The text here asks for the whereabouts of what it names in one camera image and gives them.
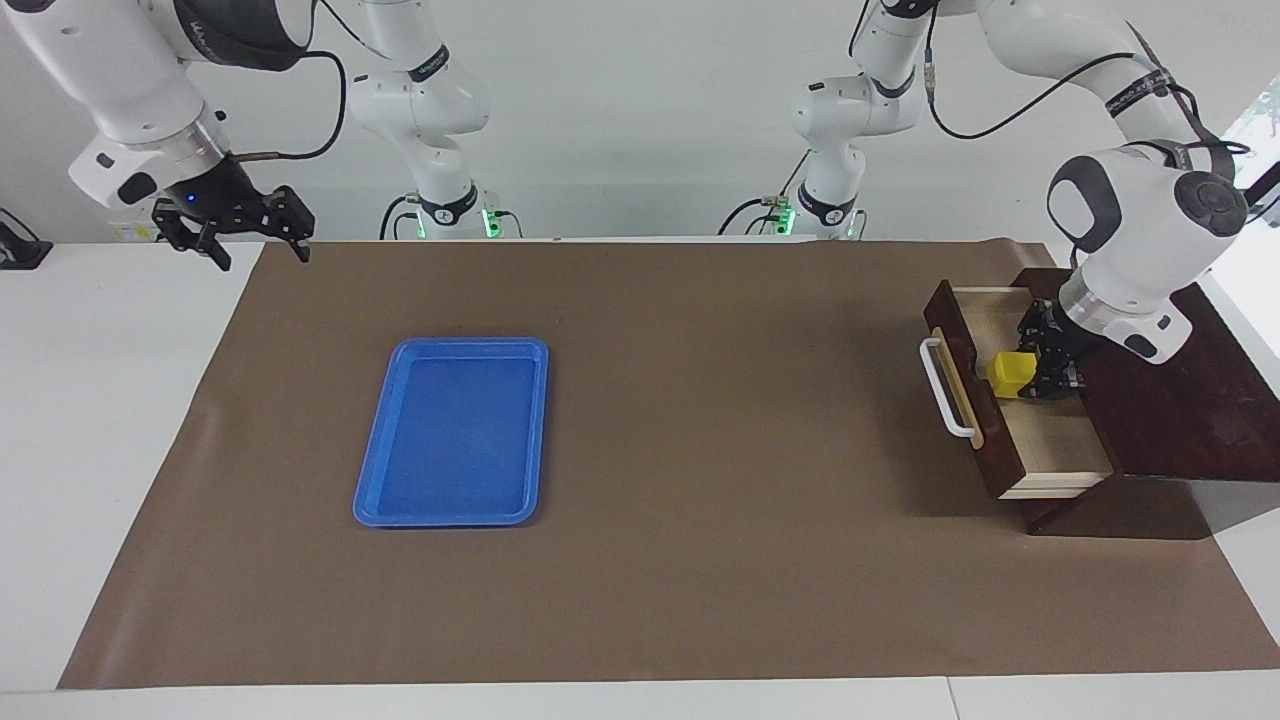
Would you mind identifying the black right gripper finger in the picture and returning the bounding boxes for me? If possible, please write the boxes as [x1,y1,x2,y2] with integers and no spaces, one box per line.
[151,196,234,274]
[241,184,316,264]

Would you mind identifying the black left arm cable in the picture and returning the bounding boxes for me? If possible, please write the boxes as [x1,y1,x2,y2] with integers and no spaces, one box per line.
[850,0,1261,216]

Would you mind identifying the brown paper table mat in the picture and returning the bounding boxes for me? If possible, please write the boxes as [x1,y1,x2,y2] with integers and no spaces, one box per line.
[57,240,1280,691]

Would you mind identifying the black pole stand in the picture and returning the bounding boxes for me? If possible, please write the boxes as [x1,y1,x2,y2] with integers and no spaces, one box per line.
[1238,160,1280,213]

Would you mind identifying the yellow cube block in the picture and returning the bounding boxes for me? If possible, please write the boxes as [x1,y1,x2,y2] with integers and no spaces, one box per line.
[986,350,1038,399]

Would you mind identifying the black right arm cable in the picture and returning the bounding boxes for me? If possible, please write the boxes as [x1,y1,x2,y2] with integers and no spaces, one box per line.
[230,48,349,161]

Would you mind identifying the black base cable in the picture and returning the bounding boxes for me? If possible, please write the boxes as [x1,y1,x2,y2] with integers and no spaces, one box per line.
[378,193,421,242]
[717,150,811,238]

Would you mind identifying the dark wooden drawer cabinet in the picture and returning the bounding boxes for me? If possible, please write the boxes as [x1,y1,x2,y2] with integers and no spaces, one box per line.
[1010,267,1280,541]

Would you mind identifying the black desk mount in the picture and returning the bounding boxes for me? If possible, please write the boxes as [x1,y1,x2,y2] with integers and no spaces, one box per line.
[0,208,53,271]

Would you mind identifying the wooden drawer with white handle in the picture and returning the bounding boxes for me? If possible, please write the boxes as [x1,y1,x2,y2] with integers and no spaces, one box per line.
[918,280,1116,501]

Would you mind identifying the blue plastic tray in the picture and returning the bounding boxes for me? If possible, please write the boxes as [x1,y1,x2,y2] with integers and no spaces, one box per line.
[352,337,550,529]

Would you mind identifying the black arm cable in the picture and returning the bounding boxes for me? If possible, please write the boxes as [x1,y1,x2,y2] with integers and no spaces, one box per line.
[850,0,1261,216]
[230,48,349,161]

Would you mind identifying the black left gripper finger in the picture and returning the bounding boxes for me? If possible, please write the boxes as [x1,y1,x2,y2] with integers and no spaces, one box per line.
[1018,366,1088,402]
[1016,300,1051,354]

